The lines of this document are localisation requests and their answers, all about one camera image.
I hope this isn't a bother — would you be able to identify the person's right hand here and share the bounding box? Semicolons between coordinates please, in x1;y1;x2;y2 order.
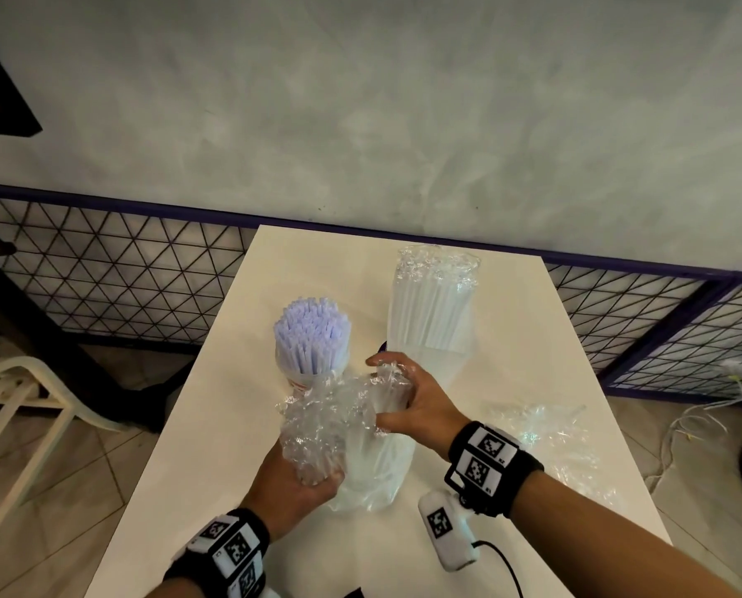
365;351;471;458

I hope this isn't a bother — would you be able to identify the black camera cable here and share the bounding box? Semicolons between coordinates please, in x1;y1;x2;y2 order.
473;540;524;598

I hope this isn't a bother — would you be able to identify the purple framed wire mesh fence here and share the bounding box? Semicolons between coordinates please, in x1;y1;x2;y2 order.
0;181;742;403

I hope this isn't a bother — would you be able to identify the handful of clear straws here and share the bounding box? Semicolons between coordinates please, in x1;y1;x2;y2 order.
370;360;419;418

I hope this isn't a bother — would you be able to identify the person's left forearm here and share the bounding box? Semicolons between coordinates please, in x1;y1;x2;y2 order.
143;576;191;598

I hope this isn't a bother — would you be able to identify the dark wooden post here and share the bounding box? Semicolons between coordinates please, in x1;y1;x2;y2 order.
0;245;201;434

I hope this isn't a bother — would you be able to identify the person's left hand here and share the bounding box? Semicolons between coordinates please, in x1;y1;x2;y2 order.
240;439;346;542

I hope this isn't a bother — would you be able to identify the cluster of white straws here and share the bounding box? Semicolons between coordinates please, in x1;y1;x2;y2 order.
274;297;352;375

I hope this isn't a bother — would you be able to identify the thin white cable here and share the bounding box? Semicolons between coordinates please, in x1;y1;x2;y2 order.
647;360;742;493

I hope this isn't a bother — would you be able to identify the clear plastic bag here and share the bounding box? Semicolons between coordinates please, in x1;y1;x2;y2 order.
482;401;618;502

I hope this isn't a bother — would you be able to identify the white plastic chair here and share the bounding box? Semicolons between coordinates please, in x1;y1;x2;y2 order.
0;356;132;555

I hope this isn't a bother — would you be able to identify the person's right forearm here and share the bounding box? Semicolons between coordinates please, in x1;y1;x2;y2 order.
510;469;742;598

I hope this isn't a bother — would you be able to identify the clear acrylic sign stand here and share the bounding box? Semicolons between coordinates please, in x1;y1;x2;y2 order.
386;247;481;393

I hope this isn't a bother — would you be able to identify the pack of straws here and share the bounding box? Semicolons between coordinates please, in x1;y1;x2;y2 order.
275;360;416;515

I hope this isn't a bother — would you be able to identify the black marker wristband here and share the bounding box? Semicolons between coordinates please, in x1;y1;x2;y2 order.
163;507;271;598
443;419;545;517

